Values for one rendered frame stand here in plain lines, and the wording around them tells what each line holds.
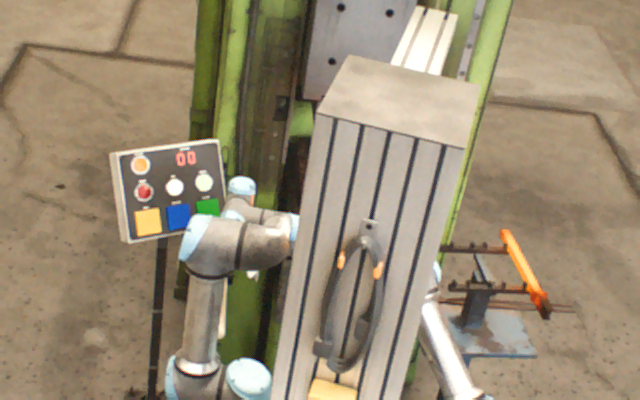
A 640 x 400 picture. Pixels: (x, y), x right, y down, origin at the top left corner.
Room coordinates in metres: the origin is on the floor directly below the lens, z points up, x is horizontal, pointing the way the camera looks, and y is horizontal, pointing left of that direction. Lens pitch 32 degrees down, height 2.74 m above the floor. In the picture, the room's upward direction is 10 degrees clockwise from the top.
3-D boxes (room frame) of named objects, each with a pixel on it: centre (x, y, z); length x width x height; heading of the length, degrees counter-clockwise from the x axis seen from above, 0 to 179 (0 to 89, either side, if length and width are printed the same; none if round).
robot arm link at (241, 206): (2.13, 0.20, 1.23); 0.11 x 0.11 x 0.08; 89
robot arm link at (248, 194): (2.23, 0.21, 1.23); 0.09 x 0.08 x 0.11; 179
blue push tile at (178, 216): (2.40, 0.42, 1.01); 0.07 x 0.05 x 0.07; 124
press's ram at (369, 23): (2.89, -0.07, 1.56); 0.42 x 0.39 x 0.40; 9
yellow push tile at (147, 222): (2.35, 0.50, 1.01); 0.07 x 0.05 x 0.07; 124
